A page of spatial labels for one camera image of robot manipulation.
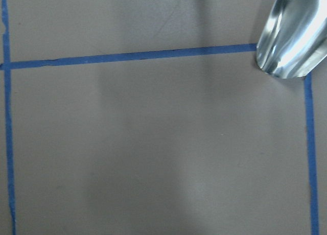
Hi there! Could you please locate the metal scoop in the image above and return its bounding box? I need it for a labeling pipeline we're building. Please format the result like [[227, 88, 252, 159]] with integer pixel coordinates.
[[256, 0, 326, 79]]

